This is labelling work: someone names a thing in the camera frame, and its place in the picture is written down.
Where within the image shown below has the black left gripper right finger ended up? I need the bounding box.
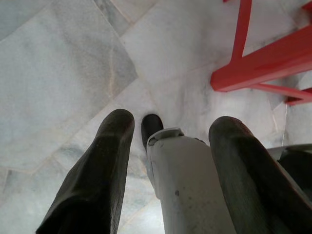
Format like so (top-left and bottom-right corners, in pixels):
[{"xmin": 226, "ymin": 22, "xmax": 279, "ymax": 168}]
[{"xmin": 208, "ymin": 116, "xmax": 312, "ymax": 234}]

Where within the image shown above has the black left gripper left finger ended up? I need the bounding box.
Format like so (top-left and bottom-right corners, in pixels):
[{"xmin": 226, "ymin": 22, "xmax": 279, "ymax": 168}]
[{"xmin": 36, "ymin": 109, "xmax": 135, "ymax": 234}]

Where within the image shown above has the black robot foot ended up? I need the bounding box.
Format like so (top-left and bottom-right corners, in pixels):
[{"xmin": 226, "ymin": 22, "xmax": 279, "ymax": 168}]
[{"xmin": 141, "ymin": 114, "xmax": 164, "ymax": 152}]

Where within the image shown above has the red plastic stool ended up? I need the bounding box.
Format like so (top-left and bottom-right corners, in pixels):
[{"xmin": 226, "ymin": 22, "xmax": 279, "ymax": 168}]
[{"xmin": 211, "ymin": 0, "xmax": 312, "ymax": 106}]

